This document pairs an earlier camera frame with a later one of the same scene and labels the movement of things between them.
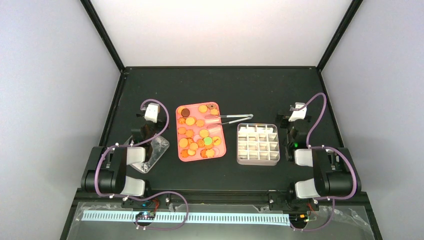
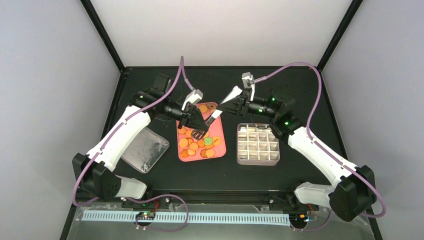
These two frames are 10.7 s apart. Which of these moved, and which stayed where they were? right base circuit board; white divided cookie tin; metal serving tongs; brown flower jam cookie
Moved: metal serving tongs
Stayed: white divided cookie tin; right base circuit board; brown flower jam cookie
